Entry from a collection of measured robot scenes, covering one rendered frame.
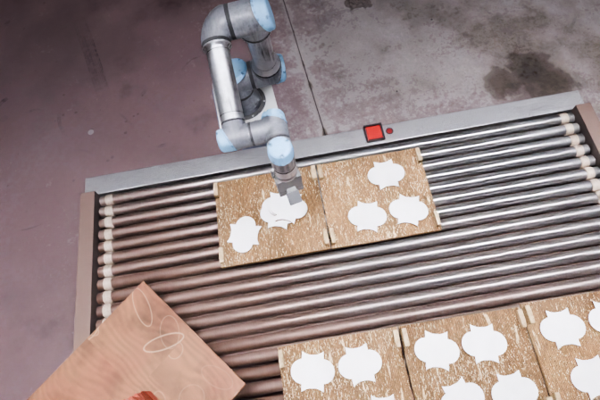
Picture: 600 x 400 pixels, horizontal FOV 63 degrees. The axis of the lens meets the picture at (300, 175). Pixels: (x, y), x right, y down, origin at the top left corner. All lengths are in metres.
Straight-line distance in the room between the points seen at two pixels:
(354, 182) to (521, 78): 1.86
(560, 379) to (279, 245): 1.02
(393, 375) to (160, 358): 0.76
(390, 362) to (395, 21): 2.51
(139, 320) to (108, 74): 2.32
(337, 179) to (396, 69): 1.60
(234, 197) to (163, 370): 0.67
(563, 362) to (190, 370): 1.20
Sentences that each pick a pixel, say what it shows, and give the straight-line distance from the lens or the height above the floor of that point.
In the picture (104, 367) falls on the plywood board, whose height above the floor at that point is 1.04.
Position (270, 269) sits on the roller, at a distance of 1.85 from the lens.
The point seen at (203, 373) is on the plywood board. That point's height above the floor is 1.04.
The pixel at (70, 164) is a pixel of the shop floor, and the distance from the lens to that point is 3.49.
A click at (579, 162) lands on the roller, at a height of 0.92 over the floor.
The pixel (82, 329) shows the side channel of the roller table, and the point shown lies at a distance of 1.98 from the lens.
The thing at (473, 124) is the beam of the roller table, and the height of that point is 0.91.
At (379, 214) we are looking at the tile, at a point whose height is 0.94.
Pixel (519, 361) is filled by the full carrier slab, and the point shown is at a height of 0.94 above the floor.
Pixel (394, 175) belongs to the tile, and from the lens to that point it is 1.94.
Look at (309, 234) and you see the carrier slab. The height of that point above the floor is 0.94.
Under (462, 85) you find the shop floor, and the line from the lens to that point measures 3.39.
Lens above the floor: 2.68
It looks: 64 degrees down
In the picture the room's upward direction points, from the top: 11 degrees counter-clockwise
